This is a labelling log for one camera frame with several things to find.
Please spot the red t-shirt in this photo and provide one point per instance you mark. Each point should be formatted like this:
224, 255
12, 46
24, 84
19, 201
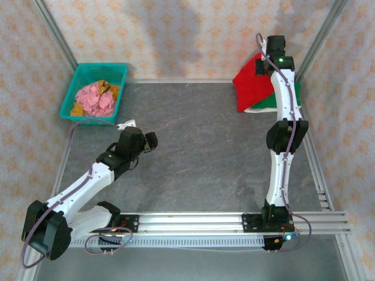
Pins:
252, 87

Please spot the pink and yellow cloths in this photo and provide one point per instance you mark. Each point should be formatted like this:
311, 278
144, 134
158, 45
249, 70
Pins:
114, 89

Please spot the pink crumpled t-shirt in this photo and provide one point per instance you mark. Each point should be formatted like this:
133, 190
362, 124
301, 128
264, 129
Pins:
93, 99

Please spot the green folded t-shirt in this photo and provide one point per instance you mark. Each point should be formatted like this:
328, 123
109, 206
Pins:
268, 102

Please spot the white folded t-shirt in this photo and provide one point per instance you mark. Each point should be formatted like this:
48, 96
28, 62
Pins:
257, 110

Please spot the teal plastic basket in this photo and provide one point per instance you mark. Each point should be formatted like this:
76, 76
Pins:
96, 71

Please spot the black controller board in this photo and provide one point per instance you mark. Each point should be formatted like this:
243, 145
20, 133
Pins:
275, 243
109, 241

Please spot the aluminium frame post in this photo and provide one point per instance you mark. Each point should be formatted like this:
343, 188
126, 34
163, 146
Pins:
55, 38
319, 38

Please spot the aluminium table end rail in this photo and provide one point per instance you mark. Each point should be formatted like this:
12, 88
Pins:
175, 80

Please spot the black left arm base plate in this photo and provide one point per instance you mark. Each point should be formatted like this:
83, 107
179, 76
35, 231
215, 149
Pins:
133, 224

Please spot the aluminium mounting rail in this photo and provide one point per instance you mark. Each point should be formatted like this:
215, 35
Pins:
190, 224

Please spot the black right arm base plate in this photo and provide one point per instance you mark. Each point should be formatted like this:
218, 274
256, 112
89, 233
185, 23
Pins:
249, 224

